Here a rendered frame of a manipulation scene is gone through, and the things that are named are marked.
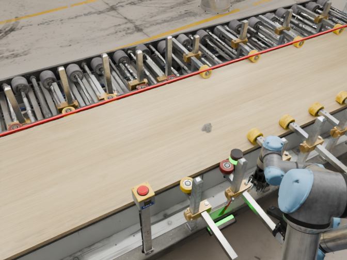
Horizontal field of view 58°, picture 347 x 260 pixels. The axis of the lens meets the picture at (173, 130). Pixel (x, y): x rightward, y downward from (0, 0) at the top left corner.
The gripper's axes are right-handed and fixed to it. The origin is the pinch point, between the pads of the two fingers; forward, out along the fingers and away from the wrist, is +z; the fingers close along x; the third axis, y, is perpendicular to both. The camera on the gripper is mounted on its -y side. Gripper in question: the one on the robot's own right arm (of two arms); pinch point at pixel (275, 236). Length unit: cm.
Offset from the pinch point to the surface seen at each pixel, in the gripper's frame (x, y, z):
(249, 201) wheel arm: -1.4, -19.5, -3.5
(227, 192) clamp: -8.4, -29.2, -4.4
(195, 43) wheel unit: 38, -136, -24
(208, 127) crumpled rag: 7, -70, -9
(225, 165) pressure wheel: -0.8, -41.9, -8.1
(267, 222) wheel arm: -0.8, -6.5, -3.5
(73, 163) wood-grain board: -73, -82, -8
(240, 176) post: -4.4, -27.0, -18.0
